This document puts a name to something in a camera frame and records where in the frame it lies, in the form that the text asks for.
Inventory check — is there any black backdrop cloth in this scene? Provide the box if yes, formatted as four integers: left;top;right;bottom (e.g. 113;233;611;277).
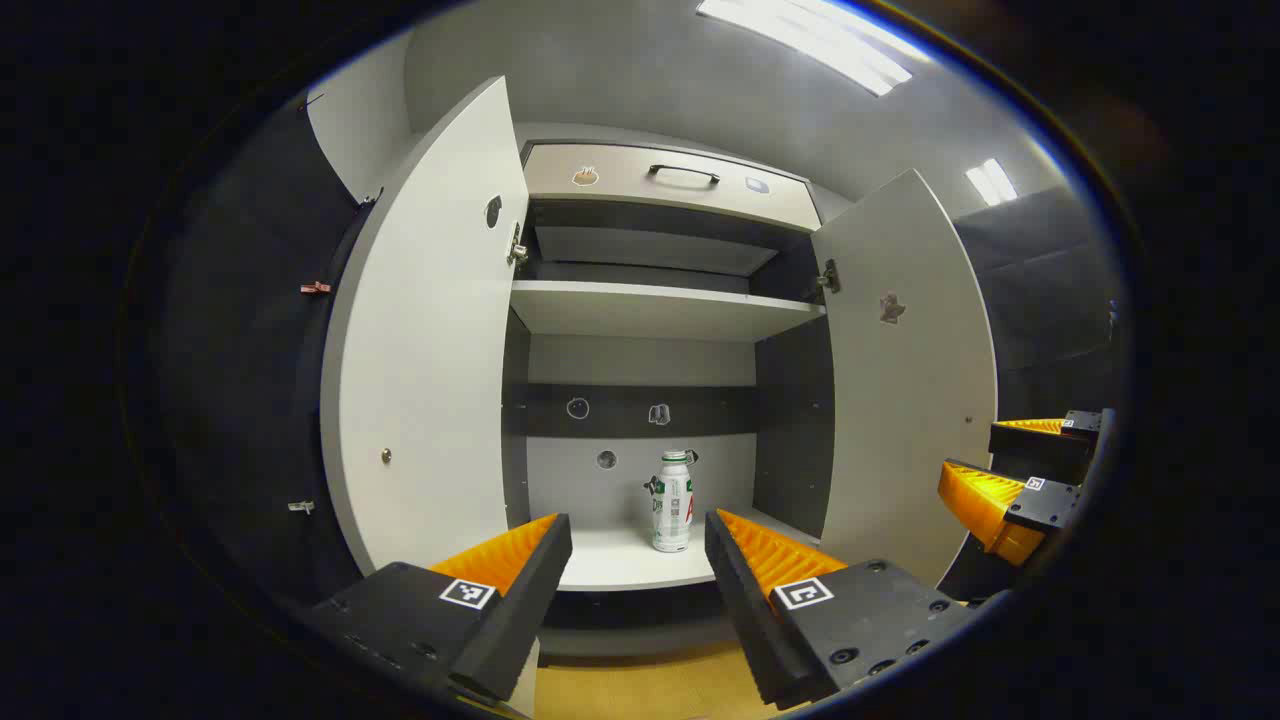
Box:
160;95;383;611
950;185;1126;426

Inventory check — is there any white cabinet drawer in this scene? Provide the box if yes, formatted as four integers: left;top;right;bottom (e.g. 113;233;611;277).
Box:
522;143;823;234

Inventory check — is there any white plastic bottle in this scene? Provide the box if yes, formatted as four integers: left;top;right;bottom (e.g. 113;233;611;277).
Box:
650;450;696;553

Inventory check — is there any white cabinet door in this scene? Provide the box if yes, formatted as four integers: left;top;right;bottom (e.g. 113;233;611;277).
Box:
320;76;531;576
810;168;999;589

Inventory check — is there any long ceiling light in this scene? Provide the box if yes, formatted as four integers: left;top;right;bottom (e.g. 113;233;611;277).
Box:
697;0;931;98

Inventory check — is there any small ceiling light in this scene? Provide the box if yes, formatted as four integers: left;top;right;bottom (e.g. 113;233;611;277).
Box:
965;158;1019;207

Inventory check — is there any white and grey cabinet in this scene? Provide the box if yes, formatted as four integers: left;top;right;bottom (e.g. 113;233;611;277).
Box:
500;140;851;661

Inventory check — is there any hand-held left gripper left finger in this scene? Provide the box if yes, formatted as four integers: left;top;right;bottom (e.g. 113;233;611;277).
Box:
300;513;574;713

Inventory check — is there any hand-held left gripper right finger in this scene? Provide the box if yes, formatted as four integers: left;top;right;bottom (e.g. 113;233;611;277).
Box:
704;508;986;711

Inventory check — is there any white cabinet shelf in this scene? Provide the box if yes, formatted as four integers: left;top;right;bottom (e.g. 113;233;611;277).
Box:
510;280;827;343

